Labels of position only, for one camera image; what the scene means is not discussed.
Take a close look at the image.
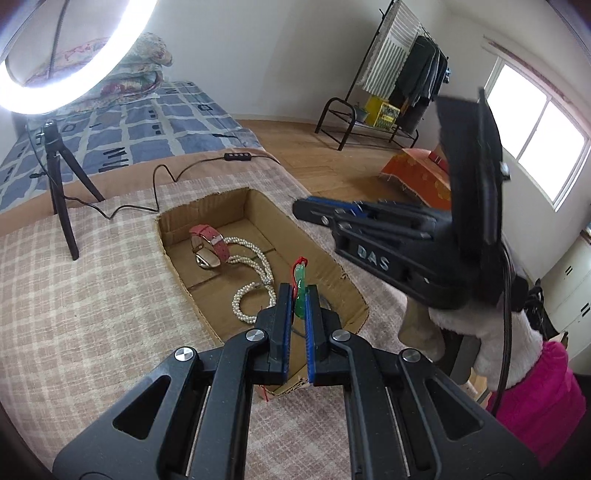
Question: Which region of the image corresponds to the cardboard box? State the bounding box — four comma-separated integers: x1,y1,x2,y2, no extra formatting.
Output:
154,187,370,397

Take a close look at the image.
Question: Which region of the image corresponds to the leather strap wristwatch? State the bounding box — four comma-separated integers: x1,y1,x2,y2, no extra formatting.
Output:
190,224,230,271

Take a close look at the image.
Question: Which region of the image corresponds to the black gooseneck phone holder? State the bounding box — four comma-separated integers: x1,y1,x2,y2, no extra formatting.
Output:
46,0,70,77

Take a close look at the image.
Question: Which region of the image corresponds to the plain brown blanket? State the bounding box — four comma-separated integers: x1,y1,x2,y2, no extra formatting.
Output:
0,148,310,236

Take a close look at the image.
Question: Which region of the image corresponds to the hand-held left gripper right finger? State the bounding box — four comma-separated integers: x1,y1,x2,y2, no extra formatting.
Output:
305,284,541,480

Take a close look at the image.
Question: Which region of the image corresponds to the folded floral quilt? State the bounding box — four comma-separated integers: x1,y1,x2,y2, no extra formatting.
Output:
25,60,162,114

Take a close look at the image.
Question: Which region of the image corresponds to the green pendant red cord necklace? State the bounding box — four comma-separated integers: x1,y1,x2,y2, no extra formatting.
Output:
261,255,309,403

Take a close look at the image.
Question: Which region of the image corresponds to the window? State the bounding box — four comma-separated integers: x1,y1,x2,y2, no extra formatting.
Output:
482,37,591,213

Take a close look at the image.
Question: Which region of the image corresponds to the floral pillow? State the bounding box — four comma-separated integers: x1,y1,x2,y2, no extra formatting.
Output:
69,31,174,70

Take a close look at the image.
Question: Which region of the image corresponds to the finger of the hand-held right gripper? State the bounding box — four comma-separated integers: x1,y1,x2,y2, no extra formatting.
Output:
305,196,437,217
292,198,451,230

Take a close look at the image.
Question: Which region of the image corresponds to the yellow plastic crate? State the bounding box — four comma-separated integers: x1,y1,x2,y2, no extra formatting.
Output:
366,96,402,129

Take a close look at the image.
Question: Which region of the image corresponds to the dark hanging jacket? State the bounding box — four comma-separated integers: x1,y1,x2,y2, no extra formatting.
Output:
390,36,439,134

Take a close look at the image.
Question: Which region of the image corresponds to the orange cloth covered table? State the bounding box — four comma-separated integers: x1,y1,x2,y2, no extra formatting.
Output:
379,148,455,210

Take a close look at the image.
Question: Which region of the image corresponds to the person's right forearm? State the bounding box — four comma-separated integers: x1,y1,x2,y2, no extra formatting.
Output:
427,277,587,467

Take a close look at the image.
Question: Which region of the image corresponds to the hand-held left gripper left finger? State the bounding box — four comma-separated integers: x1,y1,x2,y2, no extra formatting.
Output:
52,282,296,480

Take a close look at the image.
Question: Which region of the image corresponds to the white cabinet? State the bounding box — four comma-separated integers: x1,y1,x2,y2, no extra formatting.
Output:
540,231,591,361

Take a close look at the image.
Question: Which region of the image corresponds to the plaid beige blanket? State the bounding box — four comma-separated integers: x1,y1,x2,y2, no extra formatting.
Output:
0,161,490,480

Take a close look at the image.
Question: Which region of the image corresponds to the black metal clothes rack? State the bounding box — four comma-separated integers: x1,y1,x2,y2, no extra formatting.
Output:
315,0,451,151

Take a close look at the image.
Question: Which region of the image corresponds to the long pearl necklace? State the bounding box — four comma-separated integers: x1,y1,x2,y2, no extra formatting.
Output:
221,236,278,325

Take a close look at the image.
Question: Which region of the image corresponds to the striped hanging towel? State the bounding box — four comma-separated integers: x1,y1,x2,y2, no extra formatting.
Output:
362,4,421,93

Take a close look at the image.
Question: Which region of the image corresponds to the black tripod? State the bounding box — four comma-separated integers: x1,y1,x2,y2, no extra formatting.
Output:
34,119,106,261

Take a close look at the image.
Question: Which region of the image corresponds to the dark blue hanging garment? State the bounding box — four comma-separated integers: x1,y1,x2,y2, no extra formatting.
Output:
429,51,451,102

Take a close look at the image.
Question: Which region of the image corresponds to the black ring light cable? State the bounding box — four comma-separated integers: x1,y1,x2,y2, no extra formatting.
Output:
30,152,282,220

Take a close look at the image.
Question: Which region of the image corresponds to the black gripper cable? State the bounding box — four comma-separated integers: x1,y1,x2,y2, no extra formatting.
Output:
485,175,515,418

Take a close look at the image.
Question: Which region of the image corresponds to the white ring light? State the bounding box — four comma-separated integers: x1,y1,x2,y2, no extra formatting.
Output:
0,0,160,115

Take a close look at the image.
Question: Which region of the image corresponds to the bed with blue patterned sheet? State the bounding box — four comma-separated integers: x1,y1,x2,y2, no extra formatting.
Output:
0,80,264,213

